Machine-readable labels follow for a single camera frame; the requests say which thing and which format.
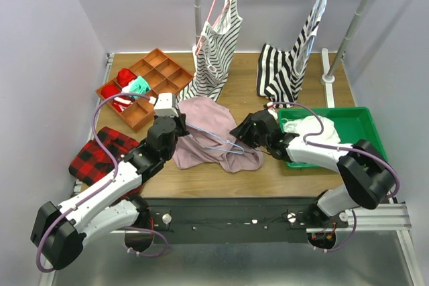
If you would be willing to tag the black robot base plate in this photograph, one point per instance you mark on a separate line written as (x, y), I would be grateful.
(236, 220)

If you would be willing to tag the grey rack pole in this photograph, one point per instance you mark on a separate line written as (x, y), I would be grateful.
(197, 24)
(350, 33)

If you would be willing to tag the white rack base rail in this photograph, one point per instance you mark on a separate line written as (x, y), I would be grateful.
(326, 80)

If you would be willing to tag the blue wire hanger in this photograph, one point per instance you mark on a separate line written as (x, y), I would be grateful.
(235, 148)
(314, 19)

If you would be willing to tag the green plastic tray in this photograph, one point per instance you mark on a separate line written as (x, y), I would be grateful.
(351, 124)

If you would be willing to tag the teal and white sock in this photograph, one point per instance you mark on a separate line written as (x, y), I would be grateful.
(137, 86)

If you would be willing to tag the red black plaid shirt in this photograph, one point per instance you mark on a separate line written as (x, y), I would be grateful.
(92, 163)

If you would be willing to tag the grey right rack pole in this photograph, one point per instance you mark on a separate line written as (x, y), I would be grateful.
(350, 33)

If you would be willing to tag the aluminium frame rail left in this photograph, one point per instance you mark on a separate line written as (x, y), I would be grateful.
(47, 273)

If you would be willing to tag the red sock rolled front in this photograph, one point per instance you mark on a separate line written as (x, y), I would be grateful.
(109, 90)

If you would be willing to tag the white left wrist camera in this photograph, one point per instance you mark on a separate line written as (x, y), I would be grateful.
(165, 105)

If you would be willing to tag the grey left rack pole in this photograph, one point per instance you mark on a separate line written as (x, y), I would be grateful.
(197, 24)

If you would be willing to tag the wide striped black white top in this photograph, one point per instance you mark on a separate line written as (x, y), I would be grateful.
(280, 74)

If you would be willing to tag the red sock rolled back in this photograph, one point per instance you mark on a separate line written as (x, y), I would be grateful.
(125, 76)

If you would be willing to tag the thin striped white tank top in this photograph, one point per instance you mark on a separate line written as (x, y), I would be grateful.
(215, 54)

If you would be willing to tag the red white striped sock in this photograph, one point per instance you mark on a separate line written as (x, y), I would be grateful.
(121, 103)

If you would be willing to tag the mauve tank top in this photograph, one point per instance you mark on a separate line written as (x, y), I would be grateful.
(206, 113)

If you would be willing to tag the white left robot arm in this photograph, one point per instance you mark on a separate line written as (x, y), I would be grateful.
(61, 232)

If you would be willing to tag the brown compartment organizer tray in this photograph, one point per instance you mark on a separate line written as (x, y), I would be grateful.
(163, 74)

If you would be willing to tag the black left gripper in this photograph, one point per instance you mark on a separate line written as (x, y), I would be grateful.
(181, 124)

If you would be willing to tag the white garment in tray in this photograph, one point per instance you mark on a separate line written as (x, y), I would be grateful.
(322, 126)

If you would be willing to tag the red sock rolled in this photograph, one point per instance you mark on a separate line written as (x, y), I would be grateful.
(109, 90)
(125, 76)

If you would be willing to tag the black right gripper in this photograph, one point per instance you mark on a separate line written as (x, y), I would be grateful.
(247, 122)

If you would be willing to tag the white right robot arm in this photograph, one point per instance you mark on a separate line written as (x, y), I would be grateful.
(367, 178)

